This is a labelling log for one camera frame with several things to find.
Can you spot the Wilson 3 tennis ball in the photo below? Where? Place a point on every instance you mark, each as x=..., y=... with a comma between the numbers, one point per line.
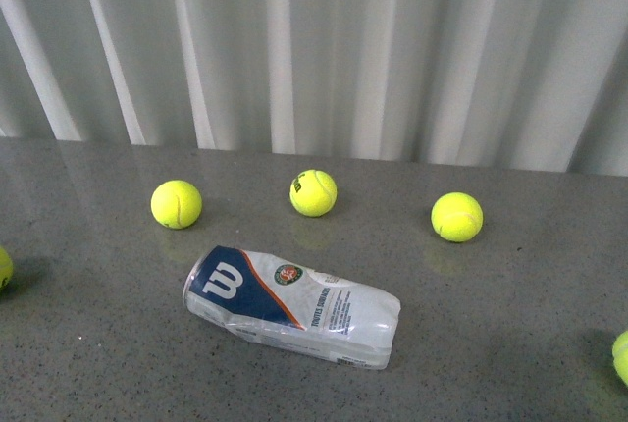
x=620, y=356

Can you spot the white pleated curtain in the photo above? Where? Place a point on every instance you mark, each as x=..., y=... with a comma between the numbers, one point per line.
x=523, y=84

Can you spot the tennis ball near left edge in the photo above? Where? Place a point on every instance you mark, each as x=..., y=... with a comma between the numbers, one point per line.
x=6, y=268

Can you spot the plain yellow tennis ball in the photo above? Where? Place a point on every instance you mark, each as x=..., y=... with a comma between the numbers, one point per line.
x=457, y=217

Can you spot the tennis ball with black logo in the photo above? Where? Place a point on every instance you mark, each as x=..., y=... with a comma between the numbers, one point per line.
x=313, y=193

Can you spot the tennis ball far left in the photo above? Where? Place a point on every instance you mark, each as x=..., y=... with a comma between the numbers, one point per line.
x=176, y=204

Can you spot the white blue tennis ball can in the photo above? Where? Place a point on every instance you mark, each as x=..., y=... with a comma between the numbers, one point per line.
x=268, y=300

